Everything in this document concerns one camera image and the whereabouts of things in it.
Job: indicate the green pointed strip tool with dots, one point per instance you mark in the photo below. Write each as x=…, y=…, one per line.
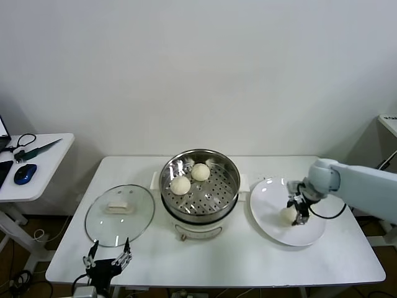
x=37, y=151

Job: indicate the white steamed baozi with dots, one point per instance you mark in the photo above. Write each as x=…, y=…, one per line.
x=180, y=185
x=287, y=216
x=200, y=172

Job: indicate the white round plate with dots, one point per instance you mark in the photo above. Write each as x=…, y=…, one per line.
x=270, y=198

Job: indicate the black flat phone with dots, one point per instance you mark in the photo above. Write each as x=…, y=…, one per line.
x=4, y=172

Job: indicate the white electric cooker base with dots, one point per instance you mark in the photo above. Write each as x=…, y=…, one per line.
x=198, y=228

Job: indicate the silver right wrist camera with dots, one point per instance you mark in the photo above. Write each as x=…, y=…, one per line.
x=293, y=187

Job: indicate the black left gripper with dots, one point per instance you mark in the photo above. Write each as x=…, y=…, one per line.
x=102, y=270

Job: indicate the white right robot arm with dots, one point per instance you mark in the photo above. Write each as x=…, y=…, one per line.
x=363, y=183

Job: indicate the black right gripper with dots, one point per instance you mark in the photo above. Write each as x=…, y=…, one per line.
x=307, y=194

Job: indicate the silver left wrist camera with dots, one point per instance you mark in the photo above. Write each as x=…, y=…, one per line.
x=84, y=292

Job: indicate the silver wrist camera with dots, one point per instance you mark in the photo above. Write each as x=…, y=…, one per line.
x=293, y=187
x=84, y=292

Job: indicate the round glass lid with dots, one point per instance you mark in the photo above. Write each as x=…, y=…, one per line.
x=124, y=223

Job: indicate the blue computer mouse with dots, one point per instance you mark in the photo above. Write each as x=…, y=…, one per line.
x=24, y=174

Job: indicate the steel steamer basket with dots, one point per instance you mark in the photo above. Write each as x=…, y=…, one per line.
x=217, y=189

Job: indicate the open laptop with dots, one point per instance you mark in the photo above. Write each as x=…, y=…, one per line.
x=2, y=127

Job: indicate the white side desk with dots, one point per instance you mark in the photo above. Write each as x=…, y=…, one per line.
x=46, y=174

